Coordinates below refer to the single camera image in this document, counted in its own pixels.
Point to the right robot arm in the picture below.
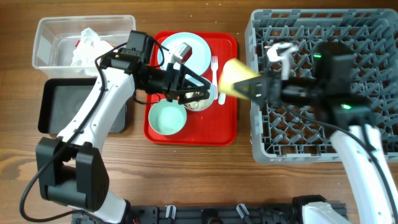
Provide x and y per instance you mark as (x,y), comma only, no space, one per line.
(353,134)

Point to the white plastic fork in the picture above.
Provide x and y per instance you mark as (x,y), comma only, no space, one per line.
(214,69)

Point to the black waste tray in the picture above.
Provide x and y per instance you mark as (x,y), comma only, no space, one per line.
(62,98)

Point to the blue bowl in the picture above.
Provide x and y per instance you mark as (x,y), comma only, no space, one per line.
(211,91)

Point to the black mounting rail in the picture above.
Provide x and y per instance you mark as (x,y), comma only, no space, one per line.
(266,214)

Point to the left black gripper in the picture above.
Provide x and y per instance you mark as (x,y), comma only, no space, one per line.
(173,82)

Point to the red serving tray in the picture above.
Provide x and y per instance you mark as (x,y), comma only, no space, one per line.
(216,125)

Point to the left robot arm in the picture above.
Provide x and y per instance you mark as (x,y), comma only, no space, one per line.
(70,169)

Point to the clear plastic bin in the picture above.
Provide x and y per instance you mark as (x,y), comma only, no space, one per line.
(56,39)

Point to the white plastic spoon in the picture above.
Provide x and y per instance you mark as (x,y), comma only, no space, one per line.
(221,98)

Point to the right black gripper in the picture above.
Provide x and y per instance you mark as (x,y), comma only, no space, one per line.
(252,88)

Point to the rice and food leftovers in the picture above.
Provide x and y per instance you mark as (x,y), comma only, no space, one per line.
(199,105)

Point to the white paper waste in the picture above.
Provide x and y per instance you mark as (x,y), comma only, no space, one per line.
(89,48)

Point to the mint green bowl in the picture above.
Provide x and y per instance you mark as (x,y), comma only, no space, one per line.
(167,118)

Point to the grey dishwasher rack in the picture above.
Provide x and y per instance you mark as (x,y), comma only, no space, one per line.
(281,136)

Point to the light blue plate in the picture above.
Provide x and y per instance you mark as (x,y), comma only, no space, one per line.
(200,59)

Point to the yellow cup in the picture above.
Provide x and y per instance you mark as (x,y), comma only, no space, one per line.
(234,71)

